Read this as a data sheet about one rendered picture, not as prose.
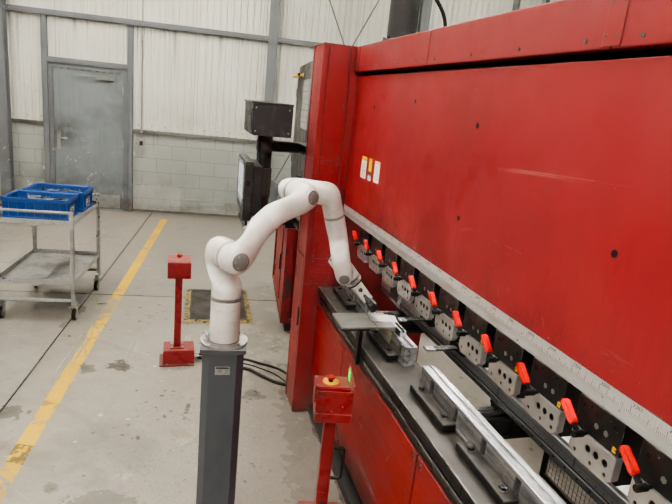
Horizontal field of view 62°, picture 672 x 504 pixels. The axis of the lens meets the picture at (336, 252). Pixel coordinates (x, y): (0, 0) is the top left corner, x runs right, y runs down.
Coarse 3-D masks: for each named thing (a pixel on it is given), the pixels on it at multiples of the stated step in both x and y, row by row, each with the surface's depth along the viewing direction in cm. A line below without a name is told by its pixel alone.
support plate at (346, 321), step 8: (336, 320) 262; (344, 320) 262; (352, 320) 263; (360, 320) 264; (368, 320) 265; (344, 328) 254; (352, 328) 255; (360, 328) 256; (368, 328) 257; (376, 328) 258; (384, 328) 259; (392, 328) 260
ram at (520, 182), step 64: (576, 64) 144; (640, 64) 124; (384, 128) 275; (448, 128) 211; (512, 128) 171; (576, 128) 144; (640, 128) 124; (384, 192) 273; (448, 192) 209; (512, 192) 170; (576, 192) 143; (640, 192) 123; (448, 256) 208; (512, 256) 169; (576, 256) 142; (640, 256) 123; (576, 320) 142; (640, 320) 123; (576, 384) 141; (640, 384) 122
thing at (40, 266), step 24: (0, 216) 451; (72, 216) 444; (96, 216) 531; (72, 240) 449; (96, 240) 537; (24, 264) 496; (48, 264) 503; (72, 264) 454; (72, 288) 459; (96, 288) 539; (0, 312) 456; (72, 312) 466
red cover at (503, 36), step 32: (576, 0) 142; (608, 0) 132; (640, 0) 123; (448, 32) 209; (480, 32) 187; (512, 32) 169; (544, 32) 154; (576, 32) 142; (608, 32) 131; (640, 32) 122; (384, 64) 272; (416, 64) 236; (448, 64) 212; (480, 64) 199
